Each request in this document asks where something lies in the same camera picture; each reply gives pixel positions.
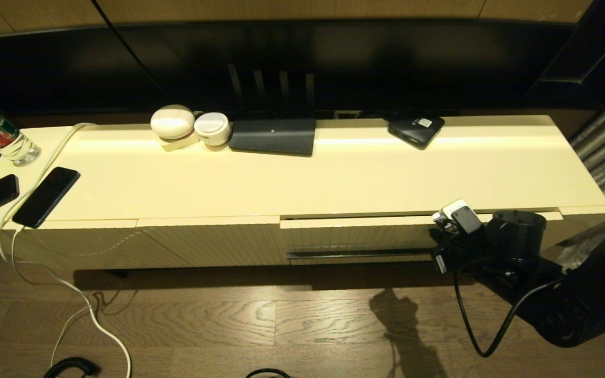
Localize black smartphone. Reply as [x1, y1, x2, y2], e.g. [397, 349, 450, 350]
[12, 167, 81, 229]

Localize black coiled cable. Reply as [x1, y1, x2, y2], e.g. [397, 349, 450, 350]
[44, 357, 101, 378]

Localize thin white charging cable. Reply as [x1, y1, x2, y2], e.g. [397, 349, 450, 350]
[11, 226, 93, 368]

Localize thin black wall cable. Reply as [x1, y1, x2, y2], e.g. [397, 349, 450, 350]
[91, 0, 172, 100]

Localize thick white power cable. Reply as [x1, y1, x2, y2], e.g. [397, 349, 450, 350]
[0, 122, 132, 378]

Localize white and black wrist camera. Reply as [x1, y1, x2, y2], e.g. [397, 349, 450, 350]
[433, 198, 484, 235]

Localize black flat television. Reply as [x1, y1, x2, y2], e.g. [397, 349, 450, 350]
[0, 20, 576, 117]

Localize water bottle with green-red label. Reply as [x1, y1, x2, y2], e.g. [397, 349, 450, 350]
[0, 91, 41, 166]

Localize black box with white sticker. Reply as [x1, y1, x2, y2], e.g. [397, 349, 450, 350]
[387, 114, 445, 151]

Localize dark grey flat router box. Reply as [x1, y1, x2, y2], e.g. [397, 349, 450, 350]
[228, 118, 317, 158]

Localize cream drawer with black handle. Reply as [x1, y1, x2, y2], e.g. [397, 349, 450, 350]
[280, 211, 564, 266]

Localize white round jar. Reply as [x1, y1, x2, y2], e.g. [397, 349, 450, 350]
[194, 112, 232, 147]

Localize dark wooden wall frame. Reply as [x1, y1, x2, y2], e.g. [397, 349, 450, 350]
[523, 0, 605, 111]

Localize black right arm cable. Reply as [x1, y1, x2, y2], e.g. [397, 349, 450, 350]
[453, 262, 566, 359]

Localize white oval speaker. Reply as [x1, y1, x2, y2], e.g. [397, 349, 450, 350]
[150, 104, 195, 141]

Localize cream ribbed cabinet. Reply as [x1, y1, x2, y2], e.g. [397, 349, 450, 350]
[0, 114, 605, 272]

